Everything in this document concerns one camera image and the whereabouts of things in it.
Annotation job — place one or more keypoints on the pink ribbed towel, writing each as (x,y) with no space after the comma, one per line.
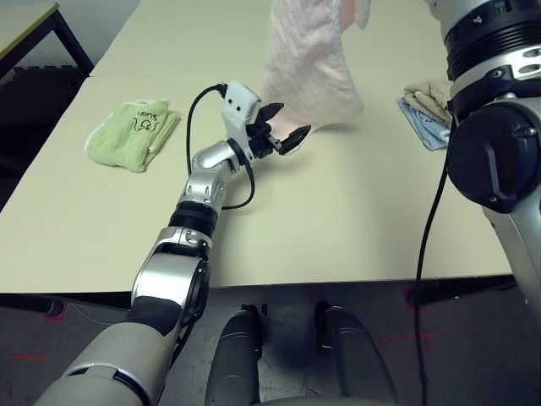
(308,63)

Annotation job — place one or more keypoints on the dark framed side table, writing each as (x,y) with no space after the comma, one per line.
(63,34)

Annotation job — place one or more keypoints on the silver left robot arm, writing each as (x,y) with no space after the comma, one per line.
(173,275)

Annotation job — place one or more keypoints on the grey robot leg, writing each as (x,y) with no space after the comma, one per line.
(234,359)
(359,359)

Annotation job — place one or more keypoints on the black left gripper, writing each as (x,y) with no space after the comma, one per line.
(260,141)

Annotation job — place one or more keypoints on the grey right robot leg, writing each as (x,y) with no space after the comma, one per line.
(359,359)

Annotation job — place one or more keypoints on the light blue folded towel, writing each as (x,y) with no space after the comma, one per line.
(424,129)

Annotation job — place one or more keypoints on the green folded towel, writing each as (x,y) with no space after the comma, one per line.
(127,135)

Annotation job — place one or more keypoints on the beige folded towel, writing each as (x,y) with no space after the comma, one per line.
(429,97)

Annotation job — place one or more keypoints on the black foam floor mat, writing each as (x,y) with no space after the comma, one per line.
(38,110)

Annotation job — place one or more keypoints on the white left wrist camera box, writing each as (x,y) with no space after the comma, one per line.
(238,103)

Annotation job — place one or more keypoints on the grey left robot leg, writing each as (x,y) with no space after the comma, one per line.
(234,359)

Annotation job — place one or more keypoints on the grey robot waist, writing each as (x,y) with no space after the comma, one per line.
(325,402)

